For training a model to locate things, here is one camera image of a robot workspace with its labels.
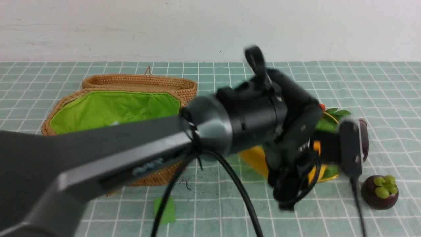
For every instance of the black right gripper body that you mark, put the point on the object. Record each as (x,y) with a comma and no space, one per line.
(293,164)

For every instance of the dark purple eggplant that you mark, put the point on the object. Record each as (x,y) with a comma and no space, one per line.
(364,138)

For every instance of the purple mangosteen green top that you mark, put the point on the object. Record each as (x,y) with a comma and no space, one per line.
(380,192)

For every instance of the yellow banana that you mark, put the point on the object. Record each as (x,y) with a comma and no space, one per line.
(255,158)

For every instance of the orange carrot with green leaves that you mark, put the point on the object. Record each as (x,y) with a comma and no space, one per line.
(334,115)

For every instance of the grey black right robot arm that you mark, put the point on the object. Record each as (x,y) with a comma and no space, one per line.
(47,181)

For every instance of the green leaf-shaped glass plate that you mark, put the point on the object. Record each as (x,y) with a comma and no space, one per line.
(325,126)

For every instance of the woven wicker basket lid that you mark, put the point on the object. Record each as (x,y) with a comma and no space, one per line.
(184,88)

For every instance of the green foam block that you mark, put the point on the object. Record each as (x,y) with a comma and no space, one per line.
(169,211)

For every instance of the woven wicker basket green lining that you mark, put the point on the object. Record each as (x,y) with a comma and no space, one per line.
(94,108)

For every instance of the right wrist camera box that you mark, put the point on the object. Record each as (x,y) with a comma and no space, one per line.
(342,148)

